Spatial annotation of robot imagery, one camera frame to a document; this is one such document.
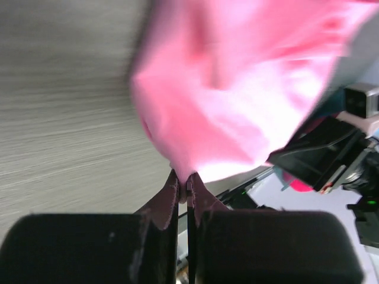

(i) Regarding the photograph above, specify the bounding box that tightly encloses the magenta t shirt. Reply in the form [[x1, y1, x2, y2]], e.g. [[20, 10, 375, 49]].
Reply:
[[282, 172, 313, 192]]

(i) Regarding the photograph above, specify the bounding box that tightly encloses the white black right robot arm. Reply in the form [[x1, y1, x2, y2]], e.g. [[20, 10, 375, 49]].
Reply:
[[268, 117, 378, 248]]

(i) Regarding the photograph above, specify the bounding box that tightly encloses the light pink t shirt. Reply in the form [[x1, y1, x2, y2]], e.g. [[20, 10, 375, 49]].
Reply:
[[130, 1, 378, 182]]

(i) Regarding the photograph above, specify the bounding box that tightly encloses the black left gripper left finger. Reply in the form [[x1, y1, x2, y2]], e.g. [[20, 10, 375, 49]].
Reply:
[[1, 172, 180, 283]]

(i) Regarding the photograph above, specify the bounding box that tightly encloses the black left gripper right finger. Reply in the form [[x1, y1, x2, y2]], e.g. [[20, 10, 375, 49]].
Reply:
[[186, 174, 364, 283]]

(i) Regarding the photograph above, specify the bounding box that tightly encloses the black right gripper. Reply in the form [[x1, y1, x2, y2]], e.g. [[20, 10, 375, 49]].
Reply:
[[268, 117, 367, 191]]

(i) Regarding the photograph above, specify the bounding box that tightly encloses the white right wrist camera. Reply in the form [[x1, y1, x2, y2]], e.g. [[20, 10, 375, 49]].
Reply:
[[343, 82, 378, 118]]

